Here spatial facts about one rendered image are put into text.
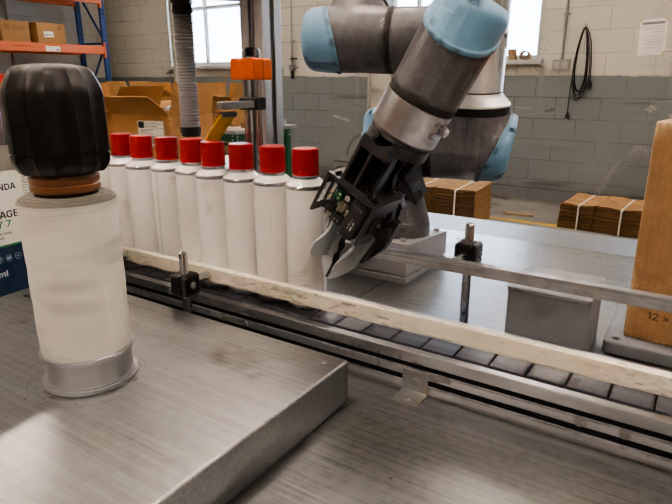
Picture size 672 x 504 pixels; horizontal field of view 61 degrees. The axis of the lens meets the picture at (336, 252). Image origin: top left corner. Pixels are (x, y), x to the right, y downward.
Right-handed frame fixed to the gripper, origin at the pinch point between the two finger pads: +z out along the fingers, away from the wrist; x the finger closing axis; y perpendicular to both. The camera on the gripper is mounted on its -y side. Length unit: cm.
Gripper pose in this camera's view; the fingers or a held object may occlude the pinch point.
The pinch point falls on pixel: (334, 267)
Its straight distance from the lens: 73.5
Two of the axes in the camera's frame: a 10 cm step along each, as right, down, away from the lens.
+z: -4.2, 7.5, 5.1
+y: -5.4, 2.4, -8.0
